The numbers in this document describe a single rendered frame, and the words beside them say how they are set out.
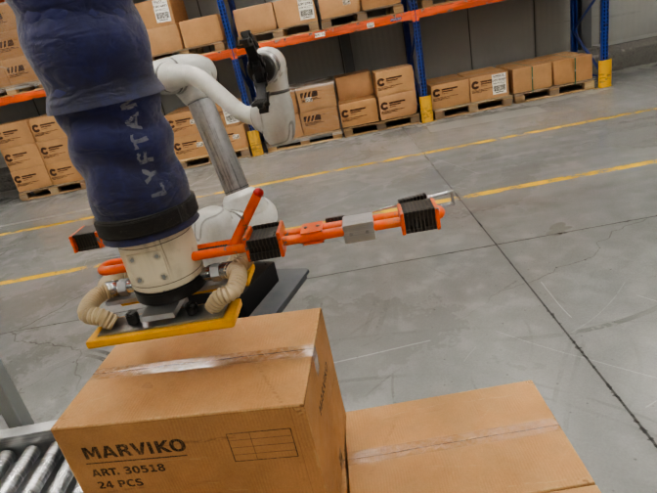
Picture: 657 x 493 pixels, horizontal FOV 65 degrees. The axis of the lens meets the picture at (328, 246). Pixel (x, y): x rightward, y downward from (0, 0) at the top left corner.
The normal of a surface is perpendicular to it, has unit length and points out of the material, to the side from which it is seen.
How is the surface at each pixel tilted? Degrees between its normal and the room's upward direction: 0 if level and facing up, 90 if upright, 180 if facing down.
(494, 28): 90
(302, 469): 90
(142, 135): 70
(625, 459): 0
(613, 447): 0
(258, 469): 90
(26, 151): 89
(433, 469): 0
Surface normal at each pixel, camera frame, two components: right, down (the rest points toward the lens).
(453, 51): 0.01, 0.39
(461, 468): -0.19, -0.90
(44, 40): -0.33, 0.27
